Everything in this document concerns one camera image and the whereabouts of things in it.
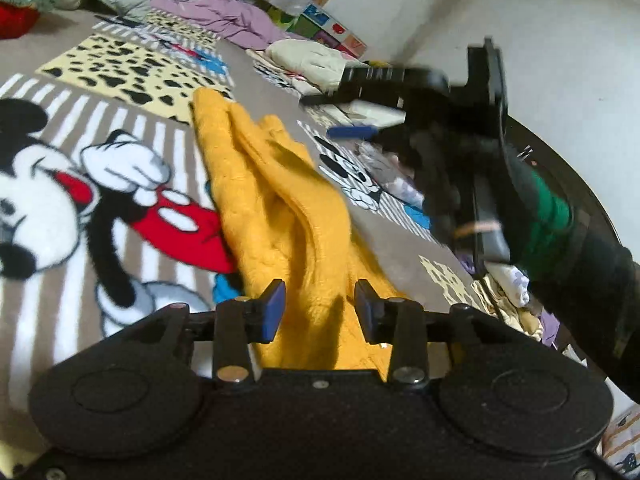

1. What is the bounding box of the yellow knitted sweater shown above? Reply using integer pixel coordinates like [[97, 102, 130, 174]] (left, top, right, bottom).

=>
[[193, 88, 400, 375]]

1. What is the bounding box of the forearm in dark sleeve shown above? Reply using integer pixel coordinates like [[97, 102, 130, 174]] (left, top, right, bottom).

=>
[[496, 153, 639, 401]]

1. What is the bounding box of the cream duvet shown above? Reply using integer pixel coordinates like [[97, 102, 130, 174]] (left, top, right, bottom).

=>
[[266, 39, 347, 91]]

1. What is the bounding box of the pale yellow folded blanket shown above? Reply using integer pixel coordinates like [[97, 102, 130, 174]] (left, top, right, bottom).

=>
[[471, 275, 544, 342]]

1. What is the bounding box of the purple crumpled cloth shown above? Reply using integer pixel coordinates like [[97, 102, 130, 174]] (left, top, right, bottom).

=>
[[150, 0, 291, 51]]

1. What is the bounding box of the cartoon print brown blanket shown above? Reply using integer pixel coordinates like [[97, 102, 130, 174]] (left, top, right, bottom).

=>
[[0, 6, 501, 476]]

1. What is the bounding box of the red folded garment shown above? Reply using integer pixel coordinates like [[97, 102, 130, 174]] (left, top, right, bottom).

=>
[[0, 2, 40, 40]]

